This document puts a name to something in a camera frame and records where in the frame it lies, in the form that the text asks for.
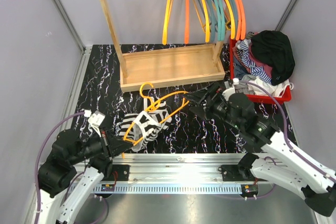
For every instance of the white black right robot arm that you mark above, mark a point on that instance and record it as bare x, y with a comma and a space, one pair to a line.
303, 175

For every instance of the orange hanger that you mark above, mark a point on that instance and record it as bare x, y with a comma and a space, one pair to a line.
187, 22

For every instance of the maroon tank top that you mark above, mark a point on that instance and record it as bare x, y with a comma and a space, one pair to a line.
267, 68

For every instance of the yellow hanger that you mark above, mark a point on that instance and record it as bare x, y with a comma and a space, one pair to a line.
203, 17
168, 10
155, 104

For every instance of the red plastic bin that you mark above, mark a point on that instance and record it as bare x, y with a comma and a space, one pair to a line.
286, 95

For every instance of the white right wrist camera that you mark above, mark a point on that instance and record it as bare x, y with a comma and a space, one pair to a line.
234, 86

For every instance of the pile of clothes in bin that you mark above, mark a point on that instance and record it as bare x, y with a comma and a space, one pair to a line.
242, 74

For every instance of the wooden clothes rack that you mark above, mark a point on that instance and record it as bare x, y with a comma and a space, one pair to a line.
166, 67

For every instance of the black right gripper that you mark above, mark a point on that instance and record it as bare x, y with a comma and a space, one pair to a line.
199, 95

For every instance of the blue white striped tank top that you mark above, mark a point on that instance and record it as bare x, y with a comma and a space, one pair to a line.
242, 49

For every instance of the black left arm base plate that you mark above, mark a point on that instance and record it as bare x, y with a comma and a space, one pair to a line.
120, 172

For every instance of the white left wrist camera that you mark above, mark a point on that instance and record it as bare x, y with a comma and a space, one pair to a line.
94, 119

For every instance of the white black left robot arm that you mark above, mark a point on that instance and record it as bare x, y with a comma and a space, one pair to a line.
64, 181

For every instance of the black white striped tank top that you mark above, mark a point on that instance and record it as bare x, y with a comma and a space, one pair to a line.
147, 125

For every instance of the white slotted cable duct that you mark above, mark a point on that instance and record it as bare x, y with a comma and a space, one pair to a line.
227, 189

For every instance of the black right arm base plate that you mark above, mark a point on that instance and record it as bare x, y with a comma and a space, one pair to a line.
237, 173

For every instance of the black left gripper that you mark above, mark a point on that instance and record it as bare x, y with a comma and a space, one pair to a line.
113, 146

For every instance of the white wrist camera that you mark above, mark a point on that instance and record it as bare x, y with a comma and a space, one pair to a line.
234, 86
94, 119

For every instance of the bundle of empty hangers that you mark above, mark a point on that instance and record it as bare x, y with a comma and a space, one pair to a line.
226, 16

